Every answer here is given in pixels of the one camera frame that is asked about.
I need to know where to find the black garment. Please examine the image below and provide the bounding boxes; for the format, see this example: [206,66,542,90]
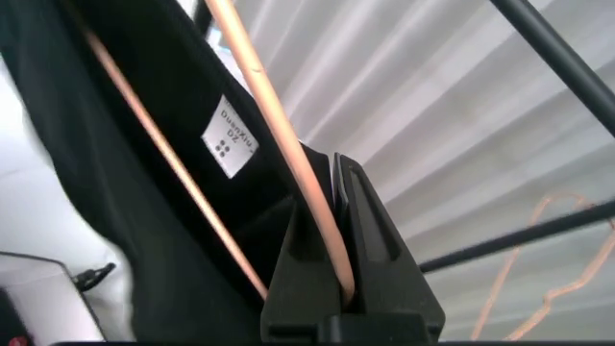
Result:
[0,0,332,343]

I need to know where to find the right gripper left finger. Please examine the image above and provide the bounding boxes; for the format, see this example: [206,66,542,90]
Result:
[260,143,356,344]

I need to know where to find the black clothes rack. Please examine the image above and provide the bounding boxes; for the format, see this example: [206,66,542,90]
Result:
[420,0,615,274]

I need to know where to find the pink clothes hanger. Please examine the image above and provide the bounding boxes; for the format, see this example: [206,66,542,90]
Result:
[470,193,615,341]
[66,0,357,307]

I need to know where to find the white curtain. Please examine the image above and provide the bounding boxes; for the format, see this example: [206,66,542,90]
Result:
[210,0,615,342]

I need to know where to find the black cable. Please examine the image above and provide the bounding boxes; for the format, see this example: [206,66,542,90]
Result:
[71,261,117,293]

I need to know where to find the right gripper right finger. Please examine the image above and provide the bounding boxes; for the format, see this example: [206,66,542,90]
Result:
[329,152,446,344]

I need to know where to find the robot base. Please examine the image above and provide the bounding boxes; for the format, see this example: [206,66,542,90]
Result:
[0,251,108,344]

